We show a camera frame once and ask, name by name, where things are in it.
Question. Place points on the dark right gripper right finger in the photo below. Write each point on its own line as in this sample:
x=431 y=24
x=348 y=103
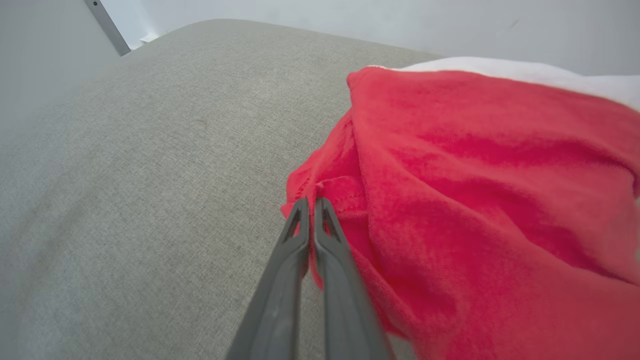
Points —
x=345 y=315

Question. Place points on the grey fabric sofa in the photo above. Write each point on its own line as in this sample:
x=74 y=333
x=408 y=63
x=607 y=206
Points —
x=150 y=175

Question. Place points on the small white block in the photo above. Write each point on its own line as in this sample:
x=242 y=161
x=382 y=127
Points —
x=149 y=38

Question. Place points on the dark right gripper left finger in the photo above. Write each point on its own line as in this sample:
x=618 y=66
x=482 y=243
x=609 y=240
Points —
x=275 y=310

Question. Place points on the grey metal post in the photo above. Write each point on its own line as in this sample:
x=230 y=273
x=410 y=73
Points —
x=107 y=27

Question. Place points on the red white short-sleeve jersey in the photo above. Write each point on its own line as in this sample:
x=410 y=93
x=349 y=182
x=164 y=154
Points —
x=475 y=200

